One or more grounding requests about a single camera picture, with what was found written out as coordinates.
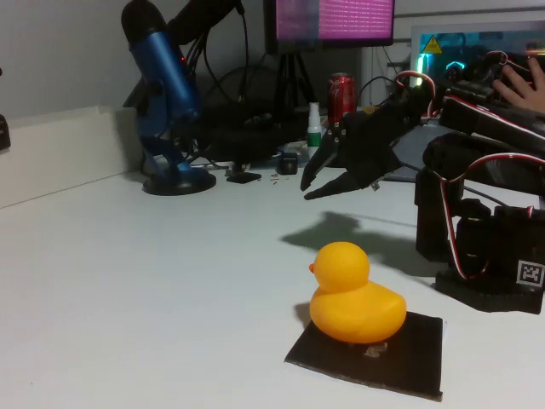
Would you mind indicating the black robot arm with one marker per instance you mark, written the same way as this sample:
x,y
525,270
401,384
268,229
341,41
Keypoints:
x,y
434,238

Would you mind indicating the red soda can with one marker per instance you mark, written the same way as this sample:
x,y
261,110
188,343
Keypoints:
x,y
340,96

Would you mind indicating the black tripod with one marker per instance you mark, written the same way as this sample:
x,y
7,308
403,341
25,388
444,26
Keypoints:
x,y
294,81

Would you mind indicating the person's hand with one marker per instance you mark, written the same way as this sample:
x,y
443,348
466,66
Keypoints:
x,y
526,91

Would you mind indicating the computer monitor with pink text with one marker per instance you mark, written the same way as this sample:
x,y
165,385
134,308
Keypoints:
x,y
336,21

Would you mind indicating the grey laptop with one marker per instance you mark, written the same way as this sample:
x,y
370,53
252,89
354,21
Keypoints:
x,y
411,149

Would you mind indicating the yellow rubber duck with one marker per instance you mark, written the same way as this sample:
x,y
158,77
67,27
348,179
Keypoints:
x,y
357,307

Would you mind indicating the white cardboard box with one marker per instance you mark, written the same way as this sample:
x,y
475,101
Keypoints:
x,y
64,153

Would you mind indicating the white spray bottle green label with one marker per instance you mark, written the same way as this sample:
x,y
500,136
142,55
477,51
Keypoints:
x,y
314,136

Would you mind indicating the black monitor stand base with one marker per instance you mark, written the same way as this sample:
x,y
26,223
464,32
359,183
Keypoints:
x,y
242,176

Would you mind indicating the black object at desk edge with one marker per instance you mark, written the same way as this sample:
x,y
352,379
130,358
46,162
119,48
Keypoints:
x,y
4,132

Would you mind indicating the black bulky device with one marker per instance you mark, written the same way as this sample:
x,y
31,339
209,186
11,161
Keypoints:
x,y
247,132

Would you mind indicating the blue desktop microphone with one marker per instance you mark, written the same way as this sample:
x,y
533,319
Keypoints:
x,y
166,72

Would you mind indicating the computer case with lit window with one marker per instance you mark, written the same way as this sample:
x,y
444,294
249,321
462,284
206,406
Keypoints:
x,y
451,40

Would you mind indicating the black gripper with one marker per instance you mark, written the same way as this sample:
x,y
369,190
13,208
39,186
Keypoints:
x,y
357,150

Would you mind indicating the black cardboard square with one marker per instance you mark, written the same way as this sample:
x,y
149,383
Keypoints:
x,y
417,358

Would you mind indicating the small black cube device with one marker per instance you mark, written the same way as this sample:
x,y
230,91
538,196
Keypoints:
x,y
288,164

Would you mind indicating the black white fiducial tag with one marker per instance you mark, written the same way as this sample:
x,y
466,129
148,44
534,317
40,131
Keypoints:
x,y
530,273

